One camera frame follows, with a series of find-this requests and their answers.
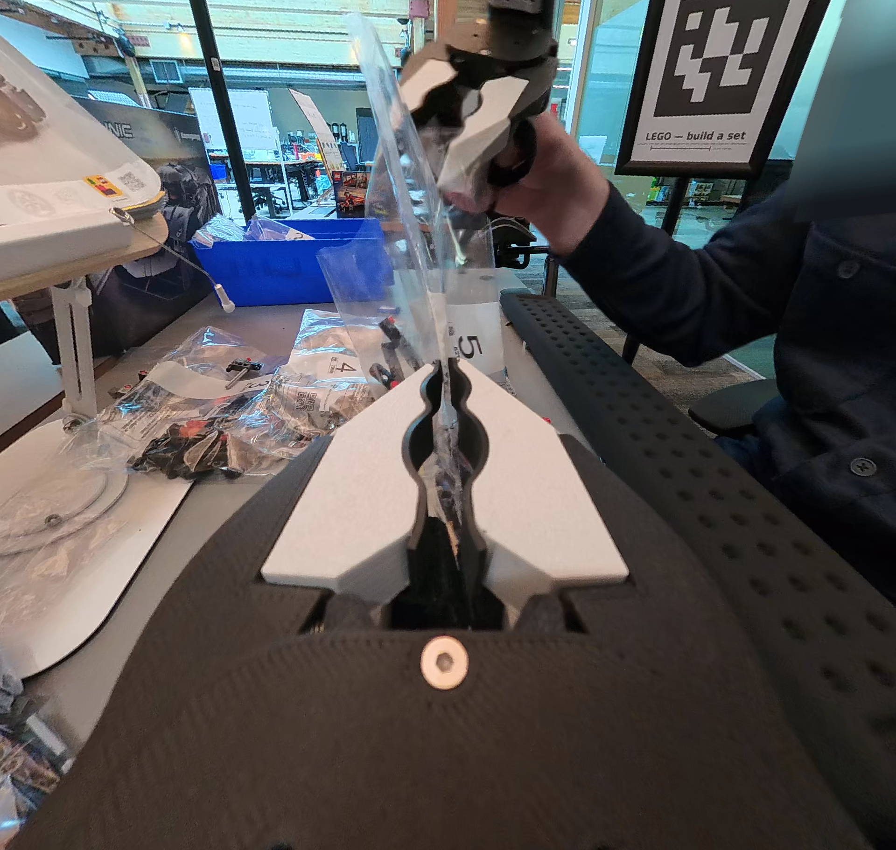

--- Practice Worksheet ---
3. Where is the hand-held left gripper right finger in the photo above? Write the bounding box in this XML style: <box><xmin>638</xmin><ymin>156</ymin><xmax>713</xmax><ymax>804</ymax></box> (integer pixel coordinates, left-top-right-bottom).
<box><xmin>455</xmin><ymin>359</ymin><xmax>631</xmax><ymax>604</ymax></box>

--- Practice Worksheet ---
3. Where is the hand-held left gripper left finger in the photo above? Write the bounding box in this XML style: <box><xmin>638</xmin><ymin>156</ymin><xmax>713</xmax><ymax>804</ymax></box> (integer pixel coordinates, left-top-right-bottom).
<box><xmin>260</xmin><ymin>362</ymin><xmax>442</xmax><ymax>607</ymax></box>

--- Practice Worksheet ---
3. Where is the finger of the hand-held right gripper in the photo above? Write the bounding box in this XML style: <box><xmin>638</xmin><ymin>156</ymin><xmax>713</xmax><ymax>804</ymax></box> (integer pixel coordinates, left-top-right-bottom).
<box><xmin>436</xmin><ymin>77</ymin><xmax>529</xmax><ymax>198</ymax></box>
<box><xmin>402</xmin><ymin>58</ymin><xmax>463</xmax><ymax>123</ymax></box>

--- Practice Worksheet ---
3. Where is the small colourful lego box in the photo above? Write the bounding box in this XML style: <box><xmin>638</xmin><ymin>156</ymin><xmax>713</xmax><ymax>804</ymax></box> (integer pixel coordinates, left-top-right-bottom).
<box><xmin>335</xmin><ymin>170</ymin><xmax>370</xmax><ymax>218</ymax></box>

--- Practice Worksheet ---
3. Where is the black lego set box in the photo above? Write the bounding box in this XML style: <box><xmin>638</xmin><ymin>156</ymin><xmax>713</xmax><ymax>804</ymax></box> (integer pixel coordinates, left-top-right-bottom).
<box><xmin>70</xmin><ymin>98</ymin><xmax>226</xmax><ymax>359</ymax></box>

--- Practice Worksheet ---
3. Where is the person's right hand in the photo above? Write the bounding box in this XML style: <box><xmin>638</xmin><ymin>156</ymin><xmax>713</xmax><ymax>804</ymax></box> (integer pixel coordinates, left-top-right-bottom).
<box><xmin>447</xmin><ymin>117</ymin><xmax>610</xmax><ymax>258</ymax></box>

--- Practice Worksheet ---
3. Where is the black dimpled mat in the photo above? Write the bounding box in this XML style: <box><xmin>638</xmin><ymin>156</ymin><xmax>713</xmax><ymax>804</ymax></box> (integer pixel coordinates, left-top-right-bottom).
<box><xmin>499</xmin><ymin>293</ymin><xmax>896</xmax><ymax>798</ymax></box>

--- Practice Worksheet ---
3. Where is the white whiteboard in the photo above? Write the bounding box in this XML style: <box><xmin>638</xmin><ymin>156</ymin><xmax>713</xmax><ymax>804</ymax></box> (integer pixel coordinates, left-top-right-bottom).
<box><xmin>189</xmin><ymin>87</ymin><xmax>278</xmax><ymax>160</ymax></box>

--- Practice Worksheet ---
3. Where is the black office chair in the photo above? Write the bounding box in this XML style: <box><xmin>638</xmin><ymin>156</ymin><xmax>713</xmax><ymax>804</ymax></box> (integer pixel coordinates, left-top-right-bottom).
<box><xmin>688</xmin><ymin>376</ymin><xmax>779</xmax><ymax>439</ymax></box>

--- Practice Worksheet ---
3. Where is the framed marker sign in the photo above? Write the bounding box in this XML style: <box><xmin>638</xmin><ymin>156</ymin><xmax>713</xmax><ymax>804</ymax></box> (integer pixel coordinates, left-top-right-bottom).
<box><xmin>614</xmin><ymin>0</ymin><xmax>849</xmax><ymax>237</ymax></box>

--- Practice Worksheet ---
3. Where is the black tripod pole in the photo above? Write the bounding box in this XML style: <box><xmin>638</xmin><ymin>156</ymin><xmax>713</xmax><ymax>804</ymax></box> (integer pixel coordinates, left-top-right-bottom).
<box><xmin>177</xmin><ymin>0</ymin><xmax>257</xmax><ymax>223</ymax></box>

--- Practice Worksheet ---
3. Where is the blue plastic bin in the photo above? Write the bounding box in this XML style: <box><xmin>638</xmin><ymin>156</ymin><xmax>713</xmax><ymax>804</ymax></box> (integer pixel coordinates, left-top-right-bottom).
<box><xmin>190</xmin><ymin>216</ymin><xmax>394</xmax><ymax>309</ymax></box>

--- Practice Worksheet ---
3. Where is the wooden book stand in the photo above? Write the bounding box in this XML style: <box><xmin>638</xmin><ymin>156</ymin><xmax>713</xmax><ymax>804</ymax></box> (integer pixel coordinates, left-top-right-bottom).
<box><xmin>0</xmin><ymin>209</ymin><xmax>195</xmax><ymax>681</ymax></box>

